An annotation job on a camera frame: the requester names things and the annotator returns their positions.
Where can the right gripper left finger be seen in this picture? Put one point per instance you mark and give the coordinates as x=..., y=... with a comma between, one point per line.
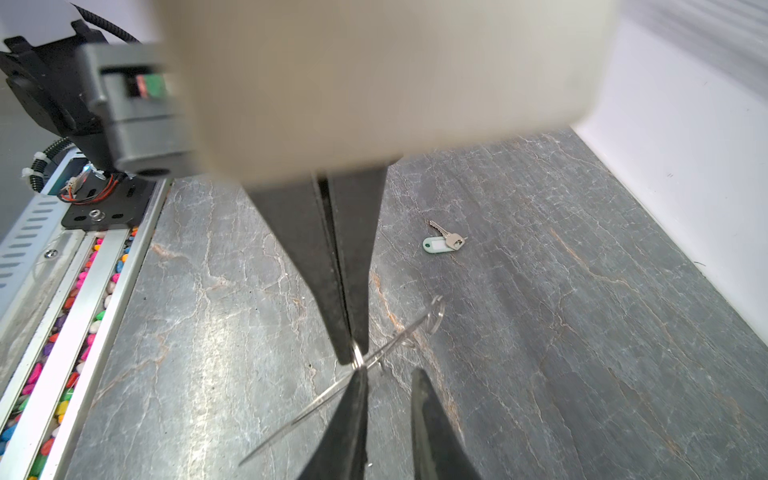
x=341, y=453

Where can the aluminium rail with coloured beads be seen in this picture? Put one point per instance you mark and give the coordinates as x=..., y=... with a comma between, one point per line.
x=46, y=402

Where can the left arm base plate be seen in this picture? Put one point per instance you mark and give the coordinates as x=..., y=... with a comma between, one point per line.
x=124, y=207

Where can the key with white-green tag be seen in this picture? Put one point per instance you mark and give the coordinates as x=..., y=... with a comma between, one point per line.
x=445, y=242

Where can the large toothed metal keyring disc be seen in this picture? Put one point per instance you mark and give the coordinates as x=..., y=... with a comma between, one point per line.
x=429, y=322

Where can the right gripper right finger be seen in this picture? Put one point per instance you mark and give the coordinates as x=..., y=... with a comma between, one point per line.
x=436, y=450

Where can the white slotted cable duct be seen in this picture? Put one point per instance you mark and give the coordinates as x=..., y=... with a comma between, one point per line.
x=24, y=246

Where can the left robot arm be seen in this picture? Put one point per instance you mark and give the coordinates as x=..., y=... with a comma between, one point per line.
x=85, y=79

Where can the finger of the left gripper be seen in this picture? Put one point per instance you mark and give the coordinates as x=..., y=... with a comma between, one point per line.
x=296, y=216
x=355, y=200

